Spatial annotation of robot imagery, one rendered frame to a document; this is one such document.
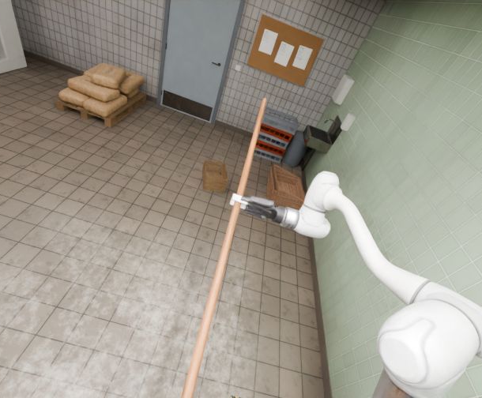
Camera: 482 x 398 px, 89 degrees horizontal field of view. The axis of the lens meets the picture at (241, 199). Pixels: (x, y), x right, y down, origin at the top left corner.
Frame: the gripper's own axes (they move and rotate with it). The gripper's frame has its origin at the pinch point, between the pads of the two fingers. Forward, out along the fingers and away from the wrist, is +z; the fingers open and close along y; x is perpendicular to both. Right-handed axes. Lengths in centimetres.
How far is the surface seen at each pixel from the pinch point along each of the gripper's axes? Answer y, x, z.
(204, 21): 82, 358, 113
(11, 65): 207, 260, 387
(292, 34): 56, 366, -20
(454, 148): -13, 83, -123
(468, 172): -14, 60, -123
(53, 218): 158, 25, 152
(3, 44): 178, 266, 389
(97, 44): 169, 340, 285
